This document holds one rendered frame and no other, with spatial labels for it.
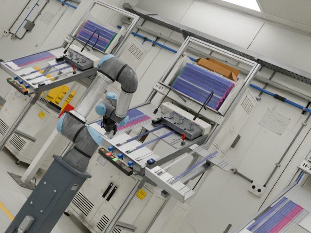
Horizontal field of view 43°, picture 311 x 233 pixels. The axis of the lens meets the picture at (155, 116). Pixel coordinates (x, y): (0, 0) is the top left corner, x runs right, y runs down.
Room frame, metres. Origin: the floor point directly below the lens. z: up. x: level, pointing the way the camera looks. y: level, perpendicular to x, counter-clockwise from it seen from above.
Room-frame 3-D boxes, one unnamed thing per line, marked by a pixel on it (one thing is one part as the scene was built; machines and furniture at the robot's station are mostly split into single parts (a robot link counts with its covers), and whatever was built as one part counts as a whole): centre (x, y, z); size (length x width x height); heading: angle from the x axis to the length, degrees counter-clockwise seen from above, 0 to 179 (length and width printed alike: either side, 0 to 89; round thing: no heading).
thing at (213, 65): (3.60, -0.29, 1.82); 0.68 x 0.30 x 0.20; 53
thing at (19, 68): (4.14, 1.03, 0.66); 1.01 x 0.73 x 1.31; 143
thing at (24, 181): (3.48, 0.63, 0.39); 0.24 x 0.24 x 0.78; 53
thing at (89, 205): (3.42, -0.22, 0.31); 0.70 x 0.65 x 0.62; 53
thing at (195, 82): (3.29, -0.20, 1.52); 0.51 x 0.13 x 0.27; 53
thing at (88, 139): (2.23, 0.24, 0.72); 0.13 x 0.12 x 0.14; 82
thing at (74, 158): (2.23, 0.23, 0.60); 0.15 x 0.15 x 0.10
